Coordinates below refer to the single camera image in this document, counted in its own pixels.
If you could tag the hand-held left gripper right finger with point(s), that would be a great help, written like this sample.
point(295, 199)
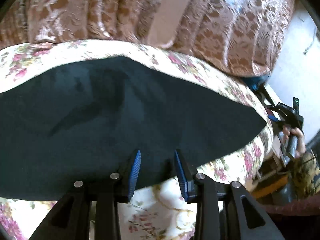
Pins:
point(182, 177)

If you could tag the floral bed sheet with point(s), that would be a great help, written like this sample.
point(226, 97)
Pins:
point(162, 205)

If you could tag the person's right forearm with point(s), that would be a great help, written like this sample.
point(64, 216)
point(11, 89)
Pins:
point(307, 172)

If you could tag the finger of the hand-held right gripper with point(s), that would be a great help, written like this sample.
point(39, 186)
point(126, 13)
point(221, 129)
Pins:
point(272, 108)
point(273, 118)

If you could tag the person's right hand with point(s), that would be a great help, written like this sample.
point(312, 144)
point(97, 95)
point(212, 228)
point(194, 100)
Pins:
point(299, 133)

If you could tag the black pants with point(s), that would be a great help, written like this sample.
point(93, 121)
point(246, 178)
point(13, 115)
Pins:
point(100, 117)

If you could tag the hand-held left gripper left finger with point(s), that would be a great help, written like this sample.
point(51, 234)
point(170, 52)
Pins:
point(135, 175)

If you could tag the brown patterned curtain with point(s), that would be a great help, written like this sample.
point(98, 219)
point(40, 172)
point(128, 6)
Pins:
point(100, 5)

